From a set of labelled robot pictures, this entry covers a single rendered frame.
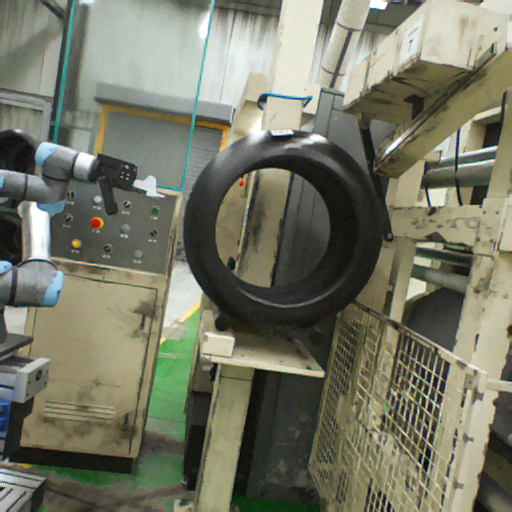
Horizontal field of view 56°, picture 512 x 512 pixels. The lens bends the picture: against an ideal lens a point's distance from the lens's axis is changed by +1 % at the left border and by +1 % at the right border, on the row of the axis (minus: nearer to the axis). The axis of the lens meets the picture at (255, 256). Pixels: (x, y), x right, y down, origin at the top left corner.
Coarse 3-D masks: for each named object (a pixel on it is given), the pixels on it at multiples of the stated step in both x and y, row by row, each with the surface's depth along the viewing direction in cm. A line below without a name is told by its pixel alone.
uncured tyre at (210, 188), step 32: (224, 160) 133; (256, 160) 132; (288, 160) 162; (320, 160) 134; (352, 160) 139; (192, 192) 136; (224, 192) 132; (320, 192) 165; (352, 192) 136; (192, 224) 134; (352, 224) 164; (192, 256) 136; (352, 256) 140; (224, 288) 135; (256, 288) 165; (288, 288) 166; (320, 288) 166; (352, 288) 140; (256, 320) 139; (288, 320) 138; (320, 320) 142
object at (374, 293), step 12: (384, 252) 172; (384, 264) 172; (372, 276) 172; (384, 276) 173; (372, 288) 172; (384, 288) 173; (360, 300) 172; (372, 300) 173; (384, 300) 173; (348, 312) 172; (360, 312) 173; (360, 324) 173
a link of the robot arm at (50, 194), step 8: (32, 176) 136; (48, 176) 136; (32, 184) 135; (40, 184) 136; (48, 184) 137; (56, 184) 137; (64, 184) 139; (32, 192) 135; (40, 192) 136; (48, 192) 137; (56, 192) 138; (64, 192) 140; (24, 200) 137; (32, 200) 137; (40, 200) 138; (48, 200) 138; (56, 200) 139; (64, 200) 141; (40, 208) 139; (48, 208) 139; (56, 208) 140
